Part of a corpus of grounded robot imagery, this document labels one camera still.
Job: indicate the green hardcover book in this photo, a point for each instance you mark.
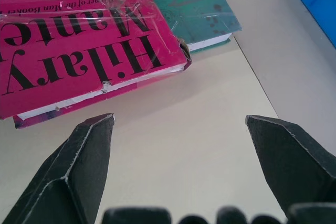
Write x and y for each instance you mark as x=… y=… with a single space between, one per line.
x=194 y=9

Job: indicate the blue plastic bin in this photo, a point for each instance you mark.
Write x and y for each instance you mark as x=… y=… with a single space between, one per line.
x=319 y=3

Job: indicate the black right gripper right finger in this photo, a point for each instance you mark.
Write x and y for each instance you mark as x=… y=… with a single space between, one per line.
x=291 y=161

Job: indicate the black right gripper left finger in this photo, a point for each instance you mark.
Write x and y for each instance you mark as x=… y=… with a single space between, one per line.
x=78 y=166

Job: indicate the pink hardcover book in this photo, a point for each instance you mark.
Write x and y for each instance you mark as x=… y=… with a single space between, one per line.
x=73 y=40

